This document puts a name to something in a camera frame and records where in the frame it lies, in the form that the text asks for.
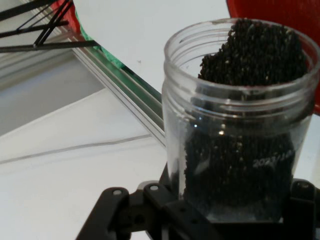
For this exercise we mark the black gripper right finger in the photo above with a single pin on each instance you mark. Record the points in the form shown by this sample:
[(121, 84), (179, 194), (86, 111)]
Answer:
[(305, 212)]

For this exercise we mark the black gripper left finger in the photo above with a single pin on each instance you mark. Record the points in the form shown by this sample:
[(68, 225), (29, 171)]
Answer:
[(140, 215)]

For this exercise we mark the clear jar of black seeds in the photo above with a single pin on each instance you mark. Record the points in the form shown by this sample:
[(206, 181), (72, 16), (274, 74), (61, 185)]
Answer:
[(225, 120)]

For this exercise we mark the black tripod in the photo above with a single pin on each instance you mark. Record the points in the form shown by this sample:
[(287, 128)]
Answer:
[(62, 44)]

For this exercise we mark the red bowl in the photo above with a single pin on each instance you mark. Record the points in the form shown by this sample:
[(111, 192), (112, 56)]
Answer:
[(275, 10)]

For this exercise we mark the aluminium wall rail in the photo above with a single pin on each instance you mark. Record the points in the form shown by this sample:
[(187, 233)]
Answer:
[(130, 100)]

